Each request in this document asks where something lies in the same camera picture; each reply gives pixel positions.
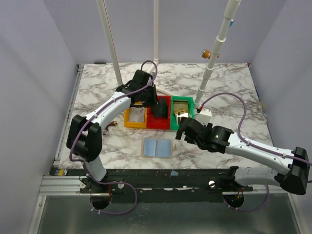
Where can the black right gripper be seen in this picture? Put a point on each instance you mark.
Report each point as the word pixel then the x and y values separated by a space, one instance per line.
pixel 187 129

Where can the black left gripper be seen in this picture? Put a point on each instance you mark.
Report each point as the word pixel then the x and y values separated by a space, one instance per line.
pixel 160 110

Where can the dark card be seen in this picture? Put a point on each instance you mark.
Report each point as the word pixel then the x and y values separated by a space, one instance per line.
pixel 155 111
pixel 163 108

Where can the white striped card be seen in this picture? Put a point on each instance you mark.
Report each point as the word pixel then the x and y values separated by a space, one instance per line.
pixel 137 115

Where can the beige card holder wallet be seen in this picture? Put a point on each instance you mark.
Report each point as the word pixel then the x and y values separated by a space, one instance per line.
pixel 157 148

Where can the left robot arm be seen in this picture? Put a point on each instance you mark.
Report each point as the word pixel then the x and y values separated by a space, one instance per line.
pixel 85 134

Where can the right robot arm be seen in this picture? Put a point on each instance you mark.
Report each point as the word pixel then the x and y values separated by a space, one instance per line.
pixel 288 169

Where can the gold cards stack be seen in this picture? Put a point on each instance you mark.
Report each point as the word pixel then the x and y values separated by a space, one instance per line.
pixel 180 109

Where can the green plastic bin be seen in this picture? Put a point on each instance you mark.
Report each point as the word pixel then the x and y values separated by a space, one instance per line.
pixel 173 123

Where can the red plastic bin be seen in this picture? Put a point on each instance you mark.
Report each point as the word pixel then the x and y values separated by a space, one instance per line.
pixel 159 123

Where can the yellow plastic bin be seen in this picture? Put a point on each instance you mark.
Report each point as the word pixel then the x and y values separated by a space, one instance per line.
pixel 134 124

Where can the brown small tool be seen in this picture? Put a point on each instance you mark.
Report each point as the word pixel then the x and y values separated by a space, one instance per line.
pixel 111 124

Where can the orange knob on pole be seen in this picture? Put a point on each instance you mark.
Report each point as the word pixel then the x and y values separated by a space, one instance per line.
pixel 206 54

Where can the white left PVC pole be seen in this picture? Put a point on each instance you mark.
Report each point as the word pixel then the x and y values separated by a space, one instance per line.
pixel 109 37

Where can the blue knob on pole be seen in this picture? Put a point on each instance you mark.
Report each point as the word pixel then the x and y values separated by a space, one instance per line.
pixel 231 22

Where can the white PVC jointed pole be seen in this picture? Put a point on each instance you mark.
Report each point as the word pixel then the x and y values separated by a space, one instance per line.
pixel 229 13

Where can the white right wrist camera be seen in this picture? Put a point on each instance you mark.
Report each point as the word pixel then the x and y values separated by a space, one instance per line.
pixel 204 116

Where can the white PVC pipe frame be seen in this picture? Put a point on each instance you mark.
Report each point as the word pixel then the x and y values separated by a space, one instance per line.
pixel 156 57

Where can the black mounting rail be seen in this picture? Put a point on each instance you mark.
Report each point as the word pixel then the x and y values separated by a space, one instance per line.
pixel 165 185

